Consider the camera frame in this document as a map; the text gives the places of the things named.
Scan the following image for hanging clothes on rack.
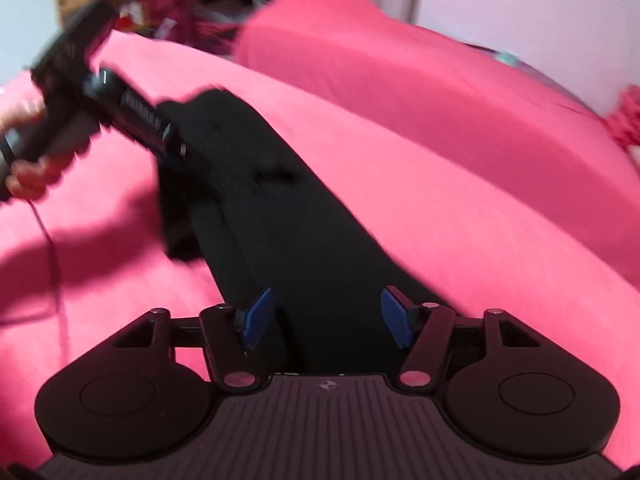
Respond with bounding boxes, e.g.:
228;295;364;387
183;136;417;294
50;0;366;56

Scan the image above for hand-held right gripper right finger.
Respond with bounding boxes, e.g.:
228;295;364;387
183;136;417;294
380;285;546;393

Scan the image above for light pink fleece blanket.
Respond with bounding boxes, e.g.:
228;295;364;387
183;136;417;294
0;29;640;466

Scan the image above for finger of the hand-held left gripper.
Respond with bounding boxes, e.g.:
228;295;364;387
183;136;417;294
87;67;189;164

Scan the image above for black pants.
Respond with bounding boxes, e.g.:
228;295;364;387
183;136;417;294
156;88;453;377

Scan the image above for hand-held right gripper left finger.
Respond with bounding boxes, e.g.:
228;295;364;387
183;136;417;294
107;287;275;394

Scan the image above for person's left hand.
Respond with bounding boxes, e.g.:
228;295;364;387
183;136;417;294
0;97;77;202

